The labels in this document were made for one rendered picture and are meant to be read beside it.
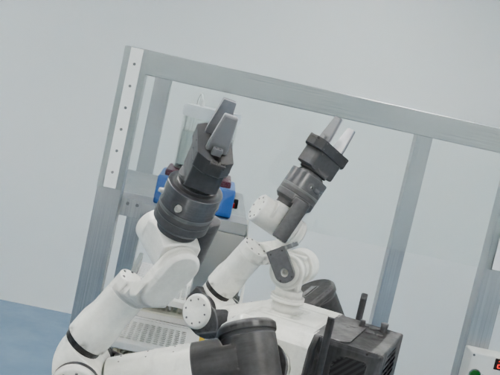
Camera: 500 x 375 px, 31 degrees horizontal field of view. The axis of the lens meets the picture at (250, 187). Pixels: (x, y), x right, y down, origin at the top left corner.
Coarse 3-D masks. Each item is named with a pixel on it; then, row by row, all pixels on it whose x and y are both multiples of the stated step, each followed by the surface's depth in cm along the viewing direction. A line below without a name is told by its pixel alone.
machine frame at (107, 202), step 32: (96, 192) 219; (96, 224) 220; (128, 224) 331; (96, 256) 220; (128, 256) 332; (96, 288) 221; (384, 288) 336; (480, 288) 224; (384, 320) 338; (480, 320) 225
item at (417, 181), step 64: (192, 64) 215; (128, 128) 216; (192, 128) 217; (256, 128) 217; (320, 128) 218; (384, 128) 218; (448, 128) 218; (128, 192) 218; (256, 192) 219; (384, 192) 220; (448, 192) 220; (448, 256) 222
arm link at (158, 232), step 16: (160, 208) 136; (144, 224) 143; (160, 224) 136; (176, 224) 135; (208, 224) 137; (144, 240) 142; (160, 240) 138; (176, 240) 138; (192, 240) 139; (208, 240) 142; (160, 256) 137
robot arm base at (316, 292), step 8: (320, 280) 189; (328, 280) 187; (304, 288) 188; (312, 288) 186; (320, 288) 185; (328, 288) 183; (304, 296) 183; (312, 296) 182; (320, 296) 181; (328, 296) 182; (312, 304) 179; (320, 304) 180
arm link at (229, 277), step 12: (228, 264) 199; (240, 264) 197; (252, 264) 198; (216, 276) 200; (228, 276) 198; (240, 276) 198; (204, 288) 201; (216, 288) 200; (228, 288) 199; (240, 288) 201; (216, 300) 199; (228, 300) 204
